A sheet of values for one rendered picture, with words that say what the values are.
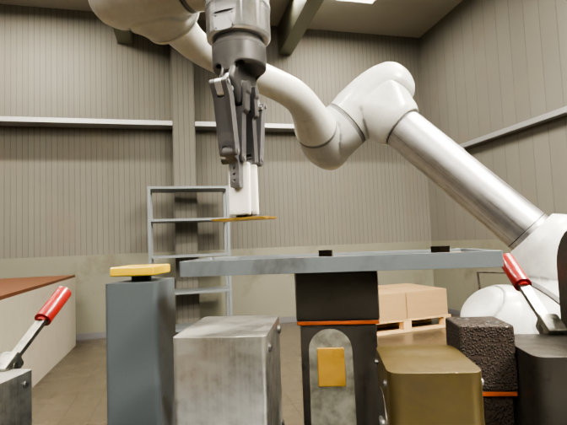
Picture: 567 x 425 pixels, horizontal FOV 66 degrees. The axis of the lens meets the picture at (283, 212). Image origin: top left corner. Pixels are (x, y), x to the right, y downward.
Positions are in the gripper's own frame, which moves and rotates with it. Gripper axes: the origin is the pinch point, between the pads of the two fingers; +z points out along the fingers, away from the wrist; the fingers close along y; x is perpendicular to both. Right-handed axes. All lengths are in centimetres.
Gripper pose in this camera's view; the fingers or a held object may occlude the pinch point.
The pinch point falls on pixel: (243, 190)
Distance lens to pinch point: 59.9
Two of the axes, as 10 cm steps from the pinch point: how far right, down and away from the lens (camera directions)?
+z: 0.4, 10.0, -0.6
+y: -3.6, -0.5, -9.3
